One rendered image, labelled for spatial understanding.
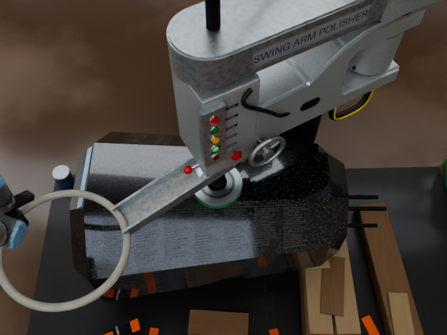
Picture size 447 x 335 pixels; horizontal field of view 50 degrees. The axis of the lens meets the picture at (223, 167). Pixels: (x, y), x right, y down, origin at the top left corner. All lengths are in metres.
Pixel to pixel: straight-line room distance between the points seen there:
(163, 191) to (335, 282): 1.06
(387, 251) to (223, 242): 1.08
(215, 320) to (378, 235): 1.01
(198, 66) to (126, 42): 2.53
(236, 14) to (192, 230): 1.00
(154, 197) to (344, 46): 0.90
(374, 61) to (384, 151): 1.48
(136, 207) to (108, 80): 1.78
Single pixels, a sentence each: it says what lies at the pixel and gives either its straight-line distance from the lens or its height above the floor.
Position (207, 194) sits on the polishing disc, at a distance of 1.99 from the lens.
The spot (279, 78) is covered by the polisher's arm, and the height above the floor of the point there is 1.37.
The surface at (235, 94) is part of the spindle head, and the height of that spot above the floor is 1.50.
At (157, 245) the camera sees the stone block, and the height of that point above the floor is 0.67.
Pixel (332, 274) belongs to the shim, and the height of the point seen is 0.24.
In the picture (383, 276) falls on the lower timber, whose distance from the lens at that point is 2.74.
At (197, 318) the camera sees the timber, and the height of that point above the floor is 0.14.
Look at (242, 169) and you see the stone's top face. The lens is 2.08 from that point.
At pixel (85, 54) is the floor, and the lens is 3.79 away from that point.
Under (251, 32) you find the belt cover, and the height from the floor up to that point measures 1.67.
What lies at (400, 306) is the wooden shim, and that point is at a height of 0.12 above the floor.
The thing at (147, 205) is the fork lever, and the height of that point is 0.90.
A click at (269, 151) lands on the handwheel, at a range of 1.66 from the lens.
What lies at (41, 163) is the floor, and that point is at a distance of 3.26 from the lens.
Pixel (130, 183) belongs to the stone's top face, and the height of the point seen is 0.80.
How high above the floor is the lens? 2.58
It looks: 58 degrees down
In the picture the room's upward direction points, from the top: straight up
